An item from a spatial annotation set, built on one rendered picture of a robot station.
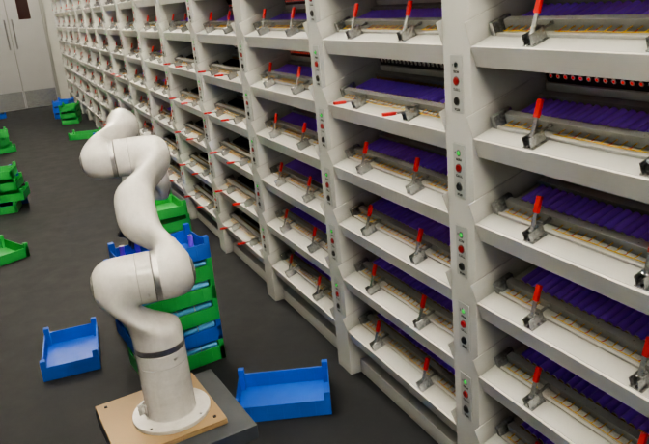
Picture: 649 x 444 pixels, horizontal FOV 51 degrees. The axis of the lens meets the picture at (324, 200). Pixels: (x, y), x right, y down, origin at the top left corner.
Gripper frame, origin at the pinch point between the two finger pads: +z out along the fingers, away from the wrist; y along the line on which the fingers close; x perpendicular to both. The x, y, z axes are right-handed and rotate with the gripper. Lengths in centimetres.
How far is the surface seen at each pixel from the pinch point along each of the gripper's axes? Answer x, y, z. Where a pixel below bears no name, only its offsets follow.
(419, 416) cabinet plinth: -102, 49, 1
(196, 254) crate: -16.1, 15.5, -2.0
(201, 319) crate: -26.3, 13.6, 20.1
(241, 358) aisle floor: -38, 25, 34
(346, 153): -40, 53, -51
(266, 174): 16, 60, -3
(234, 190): 56, 67, 37
